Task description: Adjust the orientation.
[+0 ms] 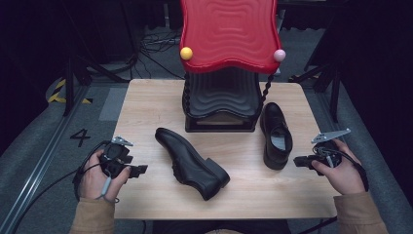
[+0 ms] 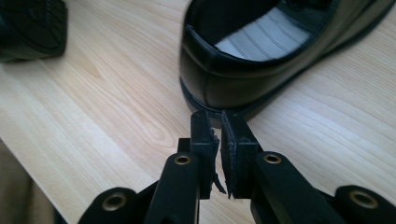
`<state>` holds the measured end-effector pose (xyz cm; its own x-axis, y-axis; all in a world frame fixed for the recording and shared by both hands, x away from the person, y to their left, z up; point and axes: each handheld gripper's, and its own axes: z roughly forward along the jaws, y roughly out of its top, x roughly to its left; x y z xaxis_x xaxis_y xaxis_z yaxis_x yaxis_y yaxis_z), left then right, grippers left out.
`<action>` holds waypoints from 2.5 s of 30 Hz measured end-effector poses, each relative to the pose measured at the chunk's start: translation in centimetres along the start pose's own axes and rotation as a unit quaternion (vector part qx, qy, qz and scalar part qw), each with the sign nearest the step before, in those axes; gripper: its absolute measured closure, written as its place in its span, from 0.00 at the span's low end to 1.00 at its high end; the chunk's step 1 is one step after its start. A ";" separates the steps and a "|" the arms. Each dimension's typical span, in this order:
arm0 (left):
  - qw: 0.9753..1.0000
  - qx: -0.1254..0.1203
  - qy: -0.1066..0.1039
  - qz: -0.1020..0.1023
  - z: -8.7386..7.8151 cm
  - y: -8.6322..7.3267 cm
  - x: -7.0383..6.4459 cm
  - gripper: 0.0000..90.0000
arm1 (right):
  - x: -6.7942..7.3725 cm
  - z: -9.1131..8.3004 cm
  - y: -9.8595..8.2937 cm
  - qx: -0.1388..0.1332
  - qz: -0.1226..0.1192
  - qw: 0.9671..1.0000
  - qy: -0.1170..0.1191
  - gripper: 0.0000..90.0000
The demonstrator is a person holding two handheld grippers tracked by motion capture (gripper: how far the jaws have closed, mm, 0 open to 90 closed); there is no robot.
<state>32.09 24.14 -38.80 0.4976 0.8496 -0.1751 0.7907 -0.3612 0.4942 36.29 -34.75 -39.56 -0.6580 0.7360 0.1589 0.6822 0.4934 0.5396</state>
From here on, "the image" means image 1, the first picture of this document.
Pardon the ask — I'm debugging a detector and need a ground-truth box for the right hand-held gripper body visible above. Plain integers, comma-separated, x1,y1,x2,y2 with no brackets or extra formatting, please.
310,128,353,169

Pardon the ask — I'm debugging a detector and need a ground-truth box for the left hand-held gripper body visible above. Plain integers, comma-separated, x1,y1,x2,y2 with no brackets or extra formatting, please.
98,136,139,179

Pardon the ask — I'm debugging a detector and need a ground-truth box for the black leather shoe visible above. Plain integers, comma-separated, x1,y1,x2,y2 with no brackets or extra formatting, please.
154,127,231,202
259,101,294,172

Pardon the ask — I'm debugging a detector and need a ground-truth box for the red and black shoe rack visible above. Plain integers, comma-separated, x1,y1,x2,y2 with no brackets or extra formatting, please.
178,0,287,134

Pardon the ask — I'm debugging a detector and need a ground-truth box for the person's right hand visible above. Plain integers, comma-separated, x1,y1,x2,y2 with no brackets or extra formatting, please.
311,138,367,196

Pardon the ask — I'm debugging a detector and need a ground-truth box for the person's left hand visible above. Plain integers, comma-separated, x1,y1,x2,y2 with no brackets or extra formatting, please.
79,149,131,203

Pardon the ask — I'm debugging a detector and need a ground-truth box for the black tripod stand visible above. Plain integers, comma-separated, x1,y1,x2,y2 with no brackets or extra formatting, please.
287,59,343,124
61,53,131,118

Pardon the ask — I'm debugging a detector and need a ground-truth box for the grey cable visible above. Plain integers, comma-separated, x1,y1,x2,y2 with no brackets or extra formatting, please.
95,169,121,205

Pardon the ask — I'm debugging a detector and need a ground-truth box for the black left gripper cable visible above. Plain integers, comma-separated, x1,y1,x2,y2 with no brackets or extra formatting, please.
11,139,113,234

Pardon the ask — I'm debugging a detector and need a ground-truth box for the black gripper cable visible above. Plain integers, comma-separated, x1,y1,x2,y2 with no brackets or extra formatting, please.
312,145,370,193
11,139,113,234

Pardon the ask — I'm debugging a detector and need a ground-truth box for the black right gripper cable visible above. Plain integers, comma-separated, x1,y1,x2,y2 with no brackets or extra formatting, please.
312,145,370,193

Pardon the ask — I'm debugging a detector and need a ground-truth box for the black floor cable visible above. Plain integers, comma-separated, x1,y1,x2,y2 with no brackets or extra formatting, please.
296,215,339,234

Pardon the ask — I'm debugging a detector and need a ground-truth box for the metal floor rail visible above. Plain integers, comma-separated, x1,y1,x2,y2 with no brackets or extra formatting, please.
0,82,91,234

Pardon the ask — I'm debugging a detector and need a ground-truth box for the tangle of black floor cables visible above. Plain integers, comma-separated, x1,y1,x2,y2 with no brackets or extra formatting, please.
128,27,186,81

